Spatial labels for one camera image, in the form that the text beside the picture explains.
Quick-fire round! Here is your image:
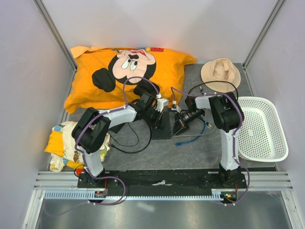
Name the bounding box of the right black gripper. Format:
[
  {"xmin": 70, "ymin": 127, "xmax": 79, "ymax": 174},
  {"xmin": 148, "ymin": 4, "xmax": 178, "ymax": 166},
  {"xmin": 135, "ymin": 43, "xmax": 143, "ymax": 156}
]
[{"xmin": 172, "ymin": 110, "xmax": 203, "ymax": 138}]

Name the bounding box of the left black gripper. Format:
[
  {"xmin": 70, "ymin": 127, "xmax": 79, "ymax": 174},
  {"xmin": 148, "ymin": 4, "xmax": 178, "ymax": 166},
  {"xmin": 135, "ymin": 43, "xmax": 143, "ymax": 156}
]
[{"xmin": 143, "ymin": 108, "xmax": 164, "ymax": 131}]

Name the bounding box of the black network switch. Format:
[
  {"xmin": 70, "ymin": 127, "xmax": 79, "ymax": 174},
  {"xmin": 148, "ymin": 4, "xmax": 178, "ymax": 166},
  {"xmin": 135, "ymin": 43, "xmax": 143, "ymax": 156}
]
[{"xmin": 152, "ymin": 112, "xmax": 171, "ymax": 140}]

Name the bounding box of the blue ethernet cable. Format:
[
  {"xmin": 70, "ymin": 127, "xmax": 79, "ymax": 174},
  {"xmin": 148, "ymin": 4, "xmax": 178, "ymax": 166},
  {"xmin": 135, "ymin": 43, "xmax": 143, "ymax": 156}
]
[{"xmin": 175, "ymin": 114, "xmax": 208, "ymax": 146}]

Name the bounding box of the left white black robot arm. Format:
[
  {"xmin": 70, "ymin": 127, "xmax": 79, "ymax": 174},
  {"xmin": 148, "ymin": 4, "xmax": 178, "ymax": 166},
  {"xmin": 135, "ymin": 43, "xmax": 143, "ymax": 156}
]
[{"xmin": 71, "ymin": 93, "xmax": 169, "ymax": 188}]

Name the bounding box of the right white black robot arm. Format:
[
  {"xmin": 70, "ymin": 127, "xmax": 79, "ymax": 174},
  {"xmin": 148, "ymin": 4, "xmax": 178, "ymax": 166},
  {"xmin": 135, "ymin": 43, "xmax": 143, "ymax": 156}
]
[{"xmin": 171, "ymin": 92, "xmax": 246, "ymax": 188}]

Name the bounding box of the orange Mickey Mouse pillow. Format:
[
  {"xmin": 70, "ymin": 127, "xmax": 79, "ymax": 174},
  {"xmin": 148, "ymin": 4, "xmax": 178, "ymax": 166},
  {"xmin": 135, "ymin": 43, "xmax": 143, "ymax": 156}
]
[{"xmin": 64, "ymin": 46, "xmax": 196, "ymax": 114}]

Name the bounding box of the beige bucket hat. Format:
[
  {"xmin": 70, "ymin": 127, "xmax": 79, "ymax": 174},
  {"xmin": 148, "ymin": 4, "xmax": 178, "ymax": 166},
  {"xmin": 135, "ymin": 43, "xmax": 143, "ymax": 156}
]
[{"xmin": 201, "ymin": 58, "xmax": 241, "ymax": 93}]

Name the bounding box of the white perforated plastic basket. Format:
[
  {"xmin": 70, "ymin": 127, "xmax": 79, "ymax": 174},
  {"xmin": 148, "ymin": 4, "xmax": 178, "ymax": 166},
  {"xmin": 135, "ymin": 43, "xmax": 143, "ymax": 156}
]
[{"xmin": 238, "ymin": 96, "xmax": 289, "ymax": 163}]

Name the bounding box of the patterned cream yellow cloth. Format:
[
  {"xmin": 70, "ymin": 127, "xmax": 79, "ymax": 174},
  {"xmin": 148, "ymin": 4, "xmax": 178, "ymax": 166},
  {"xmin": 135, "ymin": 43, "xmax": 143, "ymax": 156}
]
[{"xmin": 44, "ymin": 120, "xmax": 111, "ymax": 172}]

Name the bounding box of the thin black adapter cord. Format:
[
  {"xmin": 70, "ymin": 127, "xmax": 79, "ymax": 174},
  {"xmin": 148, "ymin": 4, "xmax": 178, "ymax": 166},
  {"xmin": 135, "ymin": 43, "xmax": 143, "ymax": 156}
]
[{"xmin": 108, "ymin": 119, "xmax": 153, "ymax": 154}]

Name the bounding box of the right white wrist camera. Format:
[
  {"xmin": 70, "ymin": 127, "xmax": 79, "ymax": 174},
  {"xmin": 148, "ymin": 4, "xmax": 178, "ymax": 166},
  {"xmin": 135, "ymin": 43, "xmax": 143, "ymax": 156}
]
[{"xmin": 171, "ymin": 100, "xmax": 182, "ymax": 113}]

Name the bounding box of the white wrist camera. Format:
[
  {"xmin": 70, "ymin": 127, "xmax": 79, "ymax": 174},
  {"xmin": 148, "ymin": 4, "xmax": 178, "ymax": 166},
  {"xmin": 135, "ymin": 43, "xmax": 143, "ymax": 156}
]
[
  {"xmin": 156, "ymin": 98, "xmax": 169, "ymax": 112},
  {"xmin": 171, "ymin": 100, "xmax": 182, "ymax": 113}
]

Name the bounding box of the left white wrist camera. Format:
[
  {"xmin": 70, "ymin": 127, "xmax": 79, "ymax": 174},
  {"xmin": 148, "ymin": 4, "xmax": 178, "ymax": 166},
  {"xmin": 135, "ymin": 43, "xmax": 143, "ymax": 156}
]
[{"xmin": 156, "ymin": 98, "xmax": 169, "ymax": 112}]

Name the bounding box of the grey ethernet cable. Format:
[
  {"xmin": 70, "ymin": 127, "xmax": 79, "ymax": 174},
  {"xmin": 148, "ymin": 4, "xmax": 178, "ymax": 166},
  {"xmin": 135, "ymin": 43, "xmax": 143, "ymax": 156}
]
[{"xmin": 176, "ymin": 121, "xmax": 218, "ymax": 138}]

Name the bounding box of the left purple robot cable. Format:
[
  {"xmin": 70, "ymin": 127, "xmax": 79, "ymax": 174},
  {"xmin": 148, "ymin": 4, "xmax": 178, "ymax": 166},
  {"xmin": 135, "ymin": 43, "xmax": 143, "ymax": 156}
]
[{"xmin": 41, "ymin": 76, "xmax": 162, "ymax": 217}]

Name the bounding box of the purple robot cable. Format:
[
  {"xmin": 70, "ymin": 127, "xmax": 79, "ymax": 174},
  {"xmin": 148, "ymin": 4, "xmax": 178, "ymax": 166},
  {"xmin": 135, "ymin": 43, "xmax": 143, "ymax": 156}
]
[
  {"xmin": 41, "ymin": 76, "xmax": 162, "ymax": 217},
  {"xmin": 170, "ymin": 86, "xmax": 251, "ymax": 207}
]

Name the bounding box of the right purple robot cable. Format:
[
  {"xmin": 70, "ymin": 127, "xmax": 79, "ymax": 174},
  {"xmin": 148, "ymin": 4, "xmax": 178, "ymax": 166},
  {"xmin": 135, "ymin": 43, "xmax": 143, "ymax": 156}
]
[{"xmin": 170, "ymin": 86, "xmax": 251, "ymax": 207}]

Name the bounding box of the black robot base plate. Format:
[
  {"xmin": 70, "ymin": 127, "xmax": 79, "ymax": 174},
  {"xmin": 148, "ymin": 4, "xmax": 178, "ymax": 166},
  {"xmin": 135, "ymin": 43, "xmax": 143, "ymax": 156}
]
[{"xmin": 77, "ymin": 168, "xmax": 248, "ymax": 198}]

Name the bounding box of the grey slotted cable duct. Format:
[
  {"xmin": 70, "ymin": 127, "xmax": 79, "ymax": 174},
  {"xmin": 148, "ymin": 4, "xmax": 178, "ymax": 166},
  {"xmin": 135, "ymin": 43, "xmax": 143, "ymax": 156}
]
[{"xmin": 44, "ymin": 190, "xmax": 229, "ymax": 201}]

